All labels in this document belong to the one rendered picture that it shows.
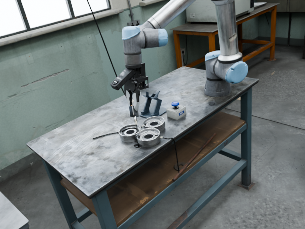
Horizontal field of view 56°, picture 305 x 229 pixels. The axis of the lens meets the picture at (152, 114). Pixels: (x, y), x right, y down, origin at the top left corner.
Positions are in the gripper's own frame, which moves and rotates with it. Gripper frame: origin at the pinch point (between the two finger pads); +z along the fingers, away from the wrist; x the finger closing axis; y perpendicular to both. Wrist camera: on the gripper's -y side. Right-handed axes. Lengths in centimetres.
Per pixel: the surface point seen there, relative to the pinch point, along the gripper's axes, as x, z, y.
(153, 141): -16.2, 10.5, -2.5
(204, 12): 120, -24, 202
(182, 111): -8.6, 6.9, 24.1
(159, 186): -13.4, 37.9, 2.2
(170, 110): -4.7, 6.0, 19.4
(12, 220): 8, 33, -58
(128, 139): -4.4, 11.9, -7.3
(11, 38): 148, -20, -2
